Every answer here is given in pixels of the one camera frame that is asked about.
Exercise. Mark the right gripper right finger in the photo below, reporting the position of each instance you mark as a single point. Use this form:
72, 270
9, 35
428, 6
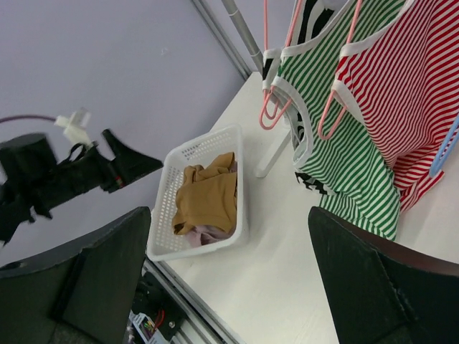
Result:
379, 291

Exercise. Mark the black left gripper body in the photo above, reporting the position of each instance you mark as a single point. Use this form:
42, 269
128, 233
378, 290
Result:
70, 179

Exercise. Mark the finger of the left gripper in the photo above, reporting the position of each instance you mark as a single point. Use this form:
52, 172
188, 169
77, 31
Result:
132, 165
115, 145

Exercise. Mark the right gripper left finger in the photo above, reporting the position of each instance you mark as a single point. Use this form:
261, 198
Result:
80, 291

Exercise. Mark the tan brown tank top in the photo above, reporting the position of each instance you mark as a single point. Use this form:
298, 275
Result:
208, 197

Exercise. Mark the pink mauve tank top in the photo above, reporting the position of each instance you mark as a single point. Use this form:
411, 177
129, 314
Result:
208, 236

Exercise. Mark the light blue wire hanger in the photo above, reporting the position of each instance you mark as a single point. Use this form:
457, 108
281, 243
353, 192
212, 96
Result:
445, 149

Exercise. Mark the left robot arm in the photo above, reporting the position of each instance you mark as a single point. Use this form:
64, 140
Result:
24, 159

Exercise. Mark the green white striped tank top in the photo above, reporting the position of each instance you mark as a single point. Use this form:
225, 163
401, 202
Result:
339, 152

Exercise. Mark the pink hanger under black top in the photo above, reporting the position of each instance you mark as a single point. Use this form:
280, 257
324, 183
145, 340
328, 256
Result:
267, 107

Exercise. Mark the red white striped tank top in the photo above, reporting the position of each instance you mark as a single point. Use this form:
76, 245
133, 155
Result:
401, 83

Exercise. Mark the black white striped tank top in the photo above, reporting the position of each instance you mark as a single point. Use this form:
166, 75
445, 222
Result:
308, 20

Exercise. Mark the white plastic basket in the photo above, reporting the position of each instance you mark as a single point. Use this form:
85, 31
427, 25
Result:
162, 244

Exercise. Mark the white clothes rack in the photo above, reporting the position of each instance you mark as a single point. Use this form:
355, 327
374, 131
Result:
280, 141

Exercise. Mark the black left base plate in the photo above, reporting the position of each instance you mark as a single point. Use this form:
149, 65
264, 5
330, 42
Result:
152, 300

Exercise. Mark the white slotted cable duct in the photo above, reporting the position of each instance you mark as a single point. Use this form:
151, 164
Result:
140, 330

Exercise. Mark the aluminium mounting rail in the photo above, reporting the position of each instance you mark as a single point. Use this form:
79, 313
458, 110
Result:
202, 324

